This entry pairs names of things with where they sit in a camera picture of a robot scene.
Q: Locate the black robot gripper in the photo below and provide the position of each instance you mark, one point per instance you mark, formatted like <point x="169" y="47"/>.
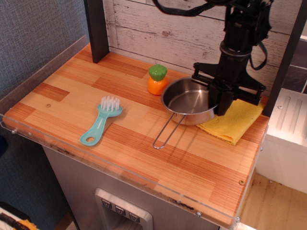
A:
<point x="228" y="80"/>

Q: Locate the silver pot with wire handle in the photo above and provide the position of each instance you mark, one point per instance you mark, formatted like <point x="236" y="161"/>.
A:
<point x="188" y="104"/>

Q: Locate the yellow folded rag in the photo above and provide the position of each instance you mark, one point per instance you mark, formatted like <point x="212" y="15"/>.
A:
<point x="236" y="121"/>

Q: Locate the orange toy carrot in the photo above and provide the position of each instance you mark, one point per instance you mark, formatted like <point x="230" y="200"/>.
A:
<point x="157" y="81"/>

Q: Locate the white toy sink unit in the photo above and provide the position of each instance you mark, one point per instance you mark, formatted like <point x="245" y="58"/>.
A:
<point x="283" y="155"/>

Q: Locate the teal dish brush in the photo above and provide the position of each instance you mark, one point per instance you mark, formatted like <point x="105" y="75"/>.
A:
<point x="109" y="107"/>

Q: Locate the silver dispenser panel with buttons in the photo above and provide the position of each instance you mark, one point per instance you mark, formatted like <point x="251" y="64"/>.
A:
<point x="122" y="212"/>

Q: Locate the grey toy fridge cabinet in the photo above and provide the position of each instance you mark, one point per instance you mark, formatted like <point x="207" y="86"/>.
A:
<point x="79" y="183"/>

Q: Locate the dark right frame post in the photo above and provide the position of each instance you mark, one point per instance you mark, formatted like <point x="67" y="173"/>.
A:
<point x="287" y="58"/>

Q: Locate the dark frame post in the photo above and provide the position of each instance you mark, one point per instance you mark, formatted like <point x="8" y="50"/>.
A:
<point x="97" y="31"/>
<point x="287" y="58"/>

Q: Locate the dark left frame post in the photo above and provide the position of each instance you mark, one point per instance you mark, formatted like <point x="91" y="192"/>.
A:
<point x="97" y="31"/>

